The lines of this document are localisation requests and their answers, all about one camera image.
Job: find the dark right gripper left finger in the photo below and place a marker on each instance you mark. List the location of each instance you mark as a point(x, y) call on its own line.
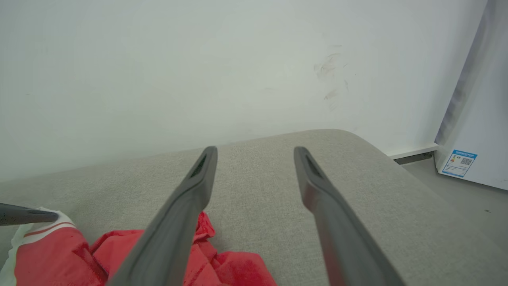
point(170, 238)

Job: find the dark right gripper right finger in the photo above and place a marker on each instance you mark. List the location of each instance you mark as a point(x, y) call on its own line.
point(341, 238)

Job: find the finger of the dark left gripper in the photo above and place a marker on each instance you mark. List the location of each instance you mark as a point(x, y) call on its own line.
point(24, 215)

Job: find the red and white shirt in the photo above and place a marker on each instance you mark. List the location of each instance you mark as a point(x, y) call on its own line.
point(51, 258)

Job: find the grey fabric sofa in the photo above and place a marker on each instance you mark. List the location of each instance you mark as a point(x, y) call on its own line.
point(258, 198)

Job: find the blue white energy label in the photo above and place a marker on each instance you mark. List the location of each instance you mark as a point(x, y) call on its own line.
point(459, 163)

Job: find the white washing machine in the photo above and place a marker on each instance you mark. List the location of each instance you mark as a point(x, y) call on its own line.
point(484, 119)

